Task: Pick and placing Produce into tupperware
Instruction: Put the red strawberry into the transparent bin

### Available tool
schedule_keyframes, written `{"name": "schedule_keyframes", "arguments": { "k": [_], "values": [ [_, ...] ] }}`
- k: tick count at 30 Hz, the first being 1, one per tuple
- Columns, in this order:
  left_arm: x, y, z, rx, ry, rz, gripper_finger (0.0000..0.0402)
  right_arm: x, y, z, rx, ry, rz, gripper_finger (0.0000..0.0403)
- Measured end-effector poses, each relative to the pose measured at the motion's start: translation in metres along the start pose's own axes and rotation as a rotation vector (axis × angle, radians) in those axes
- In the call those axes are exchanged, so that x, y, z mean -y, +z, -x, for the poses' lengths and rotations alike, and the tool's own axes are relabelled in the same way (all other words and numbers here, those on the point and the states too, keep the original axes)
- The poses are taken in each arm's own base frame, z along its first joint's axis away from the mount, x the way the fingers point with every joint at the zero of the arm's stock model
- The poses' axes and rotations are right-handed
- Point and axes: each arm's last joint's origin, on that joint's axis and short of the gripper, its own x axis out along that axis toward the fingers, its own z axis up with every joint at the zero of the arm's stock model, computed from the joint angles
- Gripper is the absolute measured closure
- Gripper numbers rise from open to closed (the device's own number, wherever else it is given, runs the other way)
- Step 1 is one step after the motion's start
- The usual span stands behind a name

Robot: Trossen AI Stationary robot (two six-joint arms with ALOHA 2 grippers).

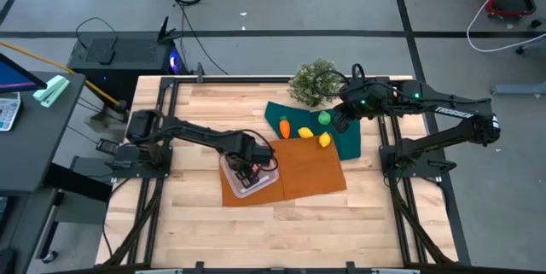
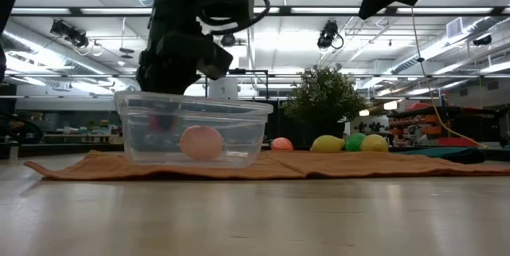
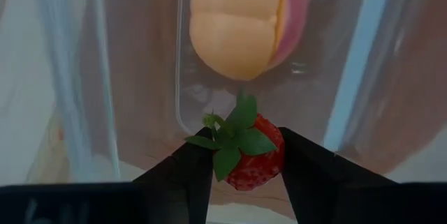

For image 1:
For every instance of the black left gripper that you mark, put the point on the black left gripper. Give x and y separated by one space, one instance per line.
249 159

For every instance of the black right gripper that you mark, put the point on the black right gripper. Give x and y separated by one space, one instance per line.
350 107

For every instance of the green toy lime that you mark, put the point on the green toy lime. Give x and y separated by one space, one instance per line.
324 117

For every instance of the yellow toy lemon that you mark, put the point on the yellow toy lemon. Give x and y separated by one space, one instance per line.
325 139
305 132

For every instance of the orange toy carrot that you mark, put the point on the orange toy carrot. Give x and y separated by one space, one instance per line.
285 130

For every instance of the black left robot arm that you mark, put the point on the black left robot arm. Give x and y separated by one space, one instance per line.
196 131

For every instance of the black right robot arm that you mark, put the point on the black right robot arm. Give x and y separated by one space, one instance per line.
448 109

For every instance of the clear plastic tupperware container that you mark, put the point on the clear plastic tupperware container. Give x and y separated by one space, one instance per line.
239 188

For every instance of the dark green cloth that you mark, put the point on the dark green cloth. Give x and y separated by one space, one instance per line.
298 114

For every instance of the small green potted plant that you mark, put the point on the small green potted plant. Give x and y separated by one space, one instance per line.
307 84

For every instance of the orange cloth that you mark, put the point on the orange cloth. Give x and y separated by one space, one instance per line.
307 171

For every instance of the black wifi antenna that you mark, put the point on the black wifi antenna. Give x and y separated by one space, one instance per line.
164 30

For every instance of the yellow pole with black base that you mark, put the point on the yellow pole with black base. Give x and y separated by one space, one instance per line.
102 93

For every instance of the black computer tower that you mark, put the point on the black computer tower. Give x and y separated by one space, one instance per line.
128 56

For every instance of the grey table leg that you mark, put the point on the grey table leg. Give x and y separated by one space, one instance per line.
516 89

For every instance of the small black adapter box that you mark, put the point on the small black adapter box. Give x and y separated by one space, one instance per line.
107 56

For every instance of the dark grey desk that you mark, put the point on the dark grey desk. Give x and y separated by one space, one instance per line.
38 146

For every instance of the black caster wheel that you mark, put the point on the black caster wheel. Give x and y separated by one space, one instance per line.
50 257

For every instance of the mint green stapler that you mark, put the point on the mint green stapler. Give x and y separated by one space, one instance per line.
51 90

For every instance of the white calculator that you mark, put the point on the white calculator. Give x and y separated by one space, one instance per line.
8 112

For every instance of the black computer monitor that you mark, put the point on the black computer monitor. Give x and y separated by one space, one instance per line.
17 77

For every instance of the black metal table frame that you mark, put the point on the black metal table frame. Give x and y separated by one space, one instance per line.
256 79

